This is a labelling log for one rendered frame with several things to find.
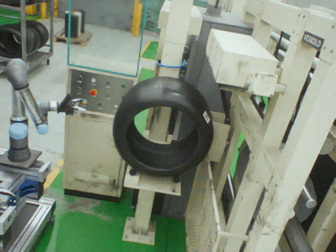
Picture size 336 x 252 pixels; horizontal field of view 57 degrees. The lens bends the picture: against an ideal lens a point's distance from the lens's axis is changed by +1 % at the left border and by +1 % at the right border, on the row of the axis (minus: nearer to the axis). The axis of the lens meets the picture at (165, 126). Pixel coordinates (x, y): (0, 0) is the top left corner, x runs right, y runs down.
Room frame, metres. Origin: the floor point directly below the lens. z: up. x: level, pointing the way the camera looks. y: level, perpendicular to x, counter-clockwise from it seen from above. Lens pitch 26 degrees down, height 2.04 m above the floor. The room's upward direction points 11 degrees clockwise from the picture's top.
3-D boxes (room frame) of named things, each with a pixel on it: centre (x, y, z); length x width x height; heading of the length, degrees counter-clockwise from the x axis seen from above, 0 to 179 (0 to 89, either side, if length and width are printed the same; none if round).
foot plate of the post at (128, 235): (2.03, 0.04, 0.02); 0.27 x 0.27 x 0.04; 3
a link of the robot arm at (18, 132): (1.80, 0.97, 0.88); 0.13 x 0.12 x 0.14; 25
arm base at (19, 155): (1.79, 0.96, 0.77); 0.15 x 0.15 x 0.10
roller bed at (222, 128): (2.01, -0.36, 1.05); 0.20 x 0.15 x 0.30; 3
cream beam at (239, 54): (1.66, -0.29, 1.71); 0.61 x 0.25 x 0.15; 3
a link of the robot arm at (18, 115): (1.92, 1.02, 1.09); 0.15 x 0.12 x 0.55; 25
